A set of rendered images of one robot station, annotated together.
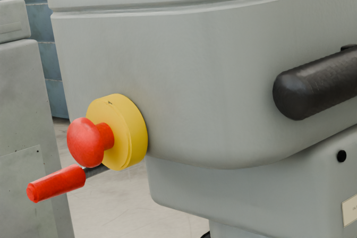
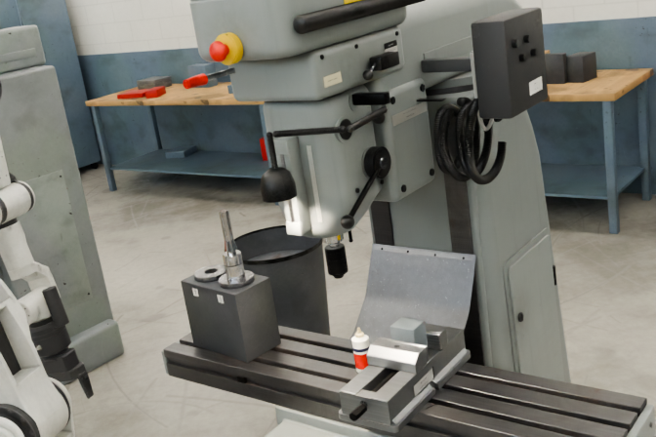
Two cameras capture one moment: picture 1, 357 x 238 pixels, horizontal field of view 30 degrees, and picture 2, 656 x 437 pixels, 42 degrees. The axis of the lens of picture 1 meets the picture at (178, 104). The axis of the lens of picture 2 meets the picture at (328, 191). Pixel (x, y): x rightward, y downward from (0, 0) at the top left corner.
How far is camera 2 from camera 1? 1.14 m
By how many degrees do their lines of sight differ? 11
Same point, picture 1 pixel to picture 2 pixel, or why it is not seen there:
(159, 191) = (238, 92)
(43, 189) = (191, 81)
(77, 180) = (204, 79)
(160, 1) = not seen: outside the picture
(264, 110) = (290, 32)
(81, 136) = (218, 47)
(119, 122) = (231, 42)
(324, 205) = (315, 77)
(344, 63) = (318, 14)
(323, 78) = (310, 18)
